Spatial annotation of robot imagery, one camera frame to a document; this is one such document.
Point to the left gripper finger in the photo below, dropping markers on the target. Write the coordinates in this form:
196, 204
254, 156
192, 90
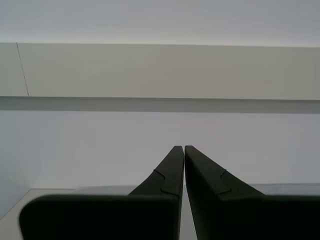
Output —
237, 217
100, 217

